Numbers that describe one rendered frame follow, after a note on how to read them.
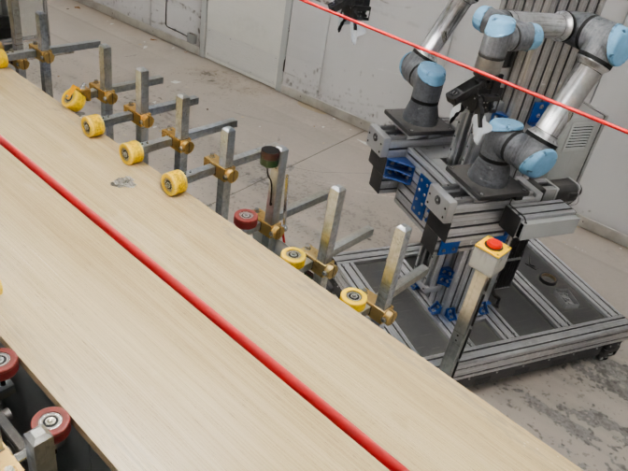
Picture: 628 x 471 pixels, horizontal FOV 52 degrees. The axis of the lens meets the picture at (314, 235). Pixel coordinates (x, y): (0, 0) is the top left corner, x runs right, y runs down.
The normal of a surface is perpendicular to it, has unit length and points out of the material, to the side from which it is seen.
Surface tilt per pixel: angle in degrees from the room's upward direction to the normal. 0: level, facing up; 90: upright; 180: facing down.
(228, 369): 0
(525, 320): 0
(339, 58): 90
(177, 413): 0
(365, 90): 90
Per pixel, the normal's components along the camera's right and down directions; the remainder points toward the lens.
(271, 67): -0.60, 0.38
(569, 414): 0.15, -0.82
